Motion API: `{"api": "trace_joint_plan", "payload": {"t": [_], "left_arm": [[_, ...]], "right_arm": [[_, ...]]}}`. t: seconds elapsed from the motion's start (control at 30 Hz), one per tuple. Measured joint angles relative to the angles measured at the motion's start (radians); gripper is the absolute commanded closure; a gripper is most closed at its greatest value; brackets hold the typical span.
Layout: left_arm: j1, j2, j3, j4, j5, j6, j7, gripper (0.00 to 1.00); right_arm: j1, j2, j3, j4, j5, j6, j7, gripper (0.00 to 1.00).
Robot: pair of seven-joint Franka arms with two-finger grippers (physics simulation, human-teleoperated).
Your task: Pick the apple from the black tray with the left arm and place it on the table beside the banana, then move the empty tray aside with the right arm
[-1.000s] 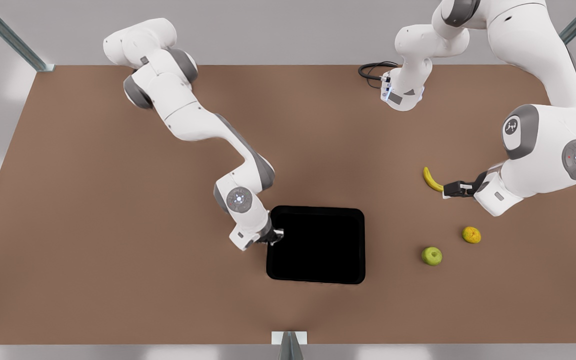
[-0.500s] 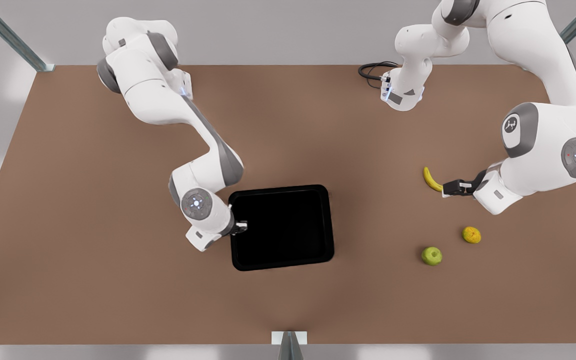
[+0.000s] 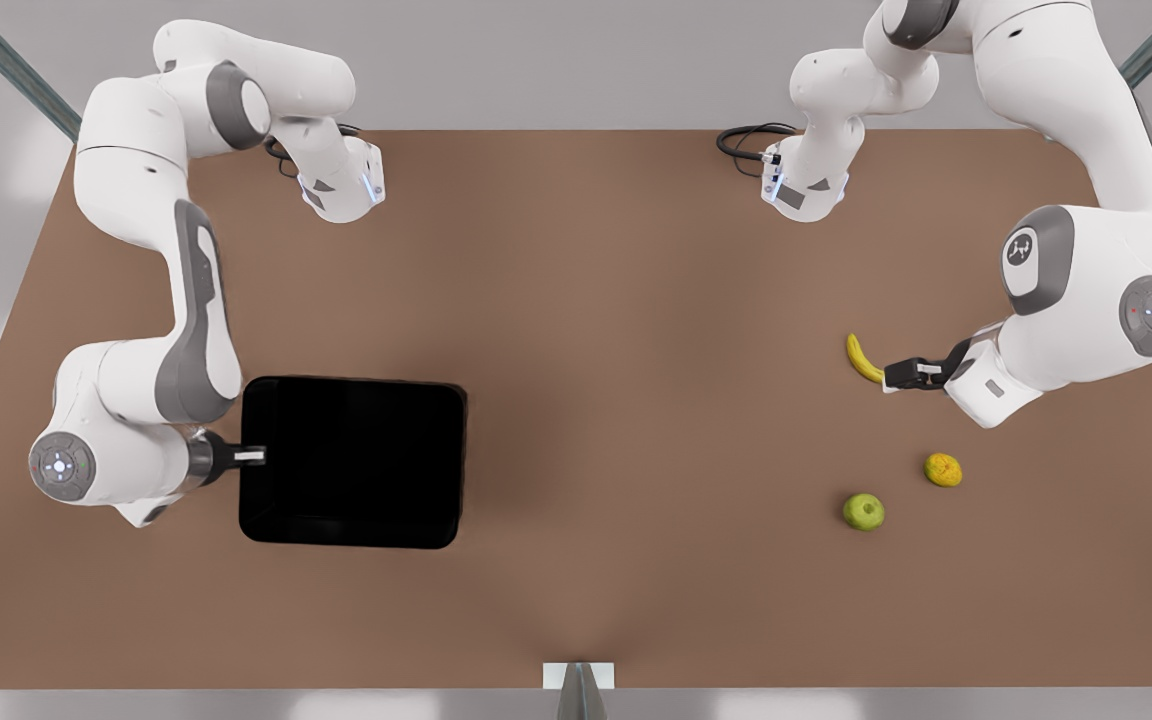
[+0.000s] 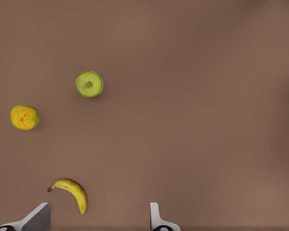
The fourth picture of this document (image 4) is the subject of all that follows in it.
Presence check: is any green apple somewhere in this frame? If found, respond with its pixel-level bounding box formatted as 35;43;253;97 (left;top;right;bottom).
75;70;104;99

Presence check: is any yellow banana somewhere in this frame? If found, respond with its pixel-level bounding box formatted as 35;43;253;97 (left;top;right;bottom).
47;178;88;215

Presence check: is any yellow orange round fruit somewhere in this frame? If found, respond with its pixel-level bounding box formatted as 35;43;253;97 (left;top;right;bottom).
10;105;40;131

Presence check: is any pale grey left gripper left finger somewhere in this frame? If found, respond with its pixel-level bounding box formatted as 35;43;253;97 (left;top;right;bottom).
0;202;51;231

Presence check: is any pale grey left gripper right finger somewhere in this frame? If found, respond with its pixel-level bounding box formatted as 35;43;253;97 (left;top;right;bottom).
149;202;181;231

